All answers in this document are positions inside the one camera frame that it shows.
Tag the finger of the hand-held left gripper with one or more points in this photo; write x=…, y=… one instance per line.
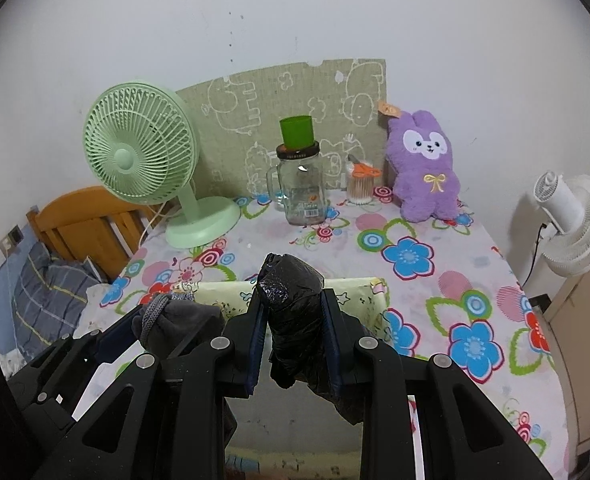
x=111, y=341

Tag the grey plaid pillow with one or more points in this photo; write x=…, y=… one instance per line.
x=50, y=290

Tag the black plastic bag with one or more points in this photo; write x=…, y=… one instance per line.
x=290, y=310

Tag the glass mug jar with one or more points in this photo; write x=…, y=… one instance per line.
x=302, y=185

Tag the grey knitted cloth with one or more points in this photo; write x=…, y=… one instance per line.
x=185, y=320

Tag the wooden bed headboard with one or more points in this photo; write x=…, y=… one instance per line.
x=75, y=220

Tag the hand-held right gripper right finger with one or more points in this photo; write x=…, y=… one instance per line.
x=331, y=350

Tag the beige cabinet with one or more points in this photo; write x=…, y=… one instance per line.
x=580, y=360

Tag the white fan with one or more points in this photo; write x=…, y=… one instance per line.
x=575, y=220

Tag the green desk fan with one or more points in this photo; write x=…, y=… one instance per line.
x=125, y=160

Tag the yellow cartoon fabric basket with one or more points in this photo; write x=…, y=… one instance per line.
x=360, y=305

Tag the cotton swab container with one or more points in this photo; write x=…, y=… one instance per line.
x=361, y=190

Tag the blue bed sheet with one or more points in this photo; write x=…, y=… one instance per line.
x=5, y=280

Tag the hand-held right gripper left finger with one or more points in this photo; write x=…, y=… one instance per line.
x=258, y=350

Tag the purple plush bunny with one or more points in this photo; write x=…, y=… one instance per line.
x=425, y=185

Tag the green plastic cup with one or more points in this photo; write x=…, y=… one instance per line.
x=297, y=132

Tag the wall socket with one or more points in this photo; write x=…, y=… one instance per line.
x=11, y=240

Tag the green cartoon printed board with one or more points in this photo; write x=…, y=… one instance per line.
x=275, y=90

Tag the floral tablecloth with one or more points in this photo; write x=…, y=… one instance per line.
x=450, y=270

